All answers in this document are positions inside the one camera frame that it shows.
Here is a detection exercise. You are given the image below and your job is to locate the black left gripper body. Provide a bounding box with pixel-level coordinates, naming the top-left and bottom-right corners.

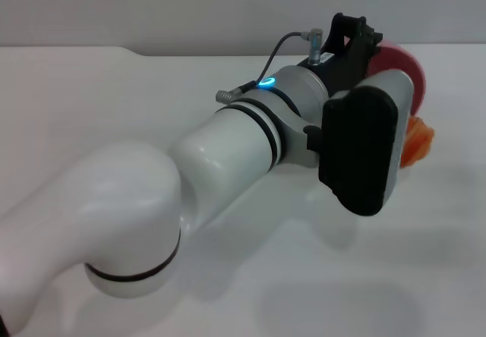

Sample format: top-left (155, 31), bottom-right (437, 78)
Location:
top-left (298, 43), bottom-right (368, 98)

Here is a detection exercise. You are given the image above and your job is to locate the pink plastic bowl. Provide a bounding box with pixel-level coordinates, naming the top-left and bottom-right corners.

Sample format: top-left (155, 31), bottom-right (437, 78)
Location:
top-left (366, 39), bottom-right (428, 120)

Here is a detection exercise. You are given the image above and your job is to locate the orange ridged bread loaf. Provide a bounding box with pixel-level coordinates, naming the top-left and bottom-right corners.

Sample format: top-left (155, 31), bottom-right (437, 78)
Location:
top-left (400, 115), bottom-right (436, 168)

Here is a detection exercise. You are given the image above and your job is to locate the left arm wrist cable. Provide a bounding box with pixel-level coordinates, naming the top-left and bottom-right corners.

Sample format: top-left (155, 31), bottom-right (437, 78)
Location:
top-left (215, 27), bottom-right (324, 105)

